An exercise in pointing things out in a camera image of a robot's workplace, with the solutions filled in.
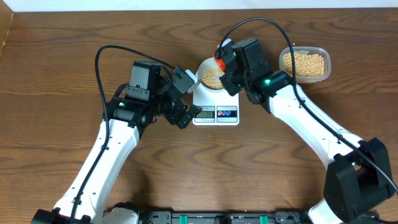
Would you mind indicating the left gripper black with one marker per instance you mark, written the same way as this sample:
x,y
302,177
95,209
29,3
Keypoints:
x,y
173,115

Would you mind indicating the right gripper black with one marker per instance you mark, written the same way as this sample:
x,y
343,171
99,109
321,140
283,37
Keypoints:
x,y
226,81

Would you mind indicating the orange measuring scoop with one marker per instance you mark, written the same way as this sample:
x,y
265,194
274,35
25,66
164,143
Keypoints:
x,y
220,63

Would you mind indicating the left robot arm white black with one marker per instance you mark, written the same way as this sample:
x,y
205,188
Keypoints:
x,y
152,91

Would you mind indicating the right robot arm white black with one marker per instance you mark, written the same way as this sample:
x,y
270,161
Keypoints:
x,y
358,172

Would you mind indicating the soybeans in bowl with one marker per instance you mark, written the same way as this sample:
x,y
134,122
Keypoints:
x,y
211,78

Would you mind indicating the white digital kitchen scale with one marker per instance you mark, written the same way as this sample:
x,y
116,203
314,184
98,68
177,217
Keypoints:
x,y
218,108

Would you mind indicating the grey white bowl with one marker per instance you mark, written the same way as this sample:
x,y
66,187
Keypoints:
x,y
208,63

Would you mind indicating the yellow soybeans in container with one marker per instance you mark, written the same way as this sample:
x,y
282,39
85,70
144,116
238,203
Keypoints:
x,y
305,65

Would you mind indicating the clear plastic container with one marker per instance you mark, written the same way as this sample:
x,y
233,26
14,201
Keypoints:
x,y
311,51

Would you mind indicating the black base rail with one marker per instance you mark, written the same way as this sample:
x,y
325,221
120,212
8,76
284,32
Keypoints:
x,y
166,217

